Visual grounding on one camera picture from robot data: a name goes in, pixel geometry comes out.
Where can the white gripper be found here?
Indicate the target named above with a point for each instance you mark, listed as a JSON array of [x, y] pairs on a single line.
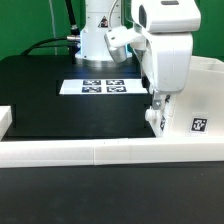
[[164, 62]]

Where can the white drawer cabinet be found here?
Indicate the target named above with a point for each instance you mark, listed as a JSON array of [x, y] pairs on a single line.
[[199, 109]]

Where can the white drawer box front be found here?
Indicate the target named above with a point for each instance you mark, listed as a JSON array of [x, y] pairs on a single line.
[[156, 120]]

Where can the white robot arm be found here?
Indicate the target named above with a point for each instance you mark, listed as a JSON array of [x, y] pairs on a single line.
[[110, 34]]

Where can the marker sheet on table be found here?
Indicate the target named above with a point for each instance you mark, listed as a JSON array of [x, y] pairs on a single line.
[[101, 87]]

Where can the grey camera on gripper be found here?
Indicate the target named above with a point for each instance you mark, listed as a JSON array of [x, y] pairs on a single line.
[[166, 16]]

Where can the white fence left wall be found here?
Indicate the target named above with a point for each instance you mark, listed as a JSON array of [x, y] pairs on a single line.
[[5, 120]]

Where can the white fence wall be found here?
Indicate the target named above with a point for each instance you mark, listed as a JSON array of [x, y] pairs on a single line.
[[5, 120], [110, 151]]

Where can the white fence front wall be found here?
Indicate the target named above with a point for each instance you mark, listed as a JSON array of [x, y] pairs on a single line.
[[110, 151]]

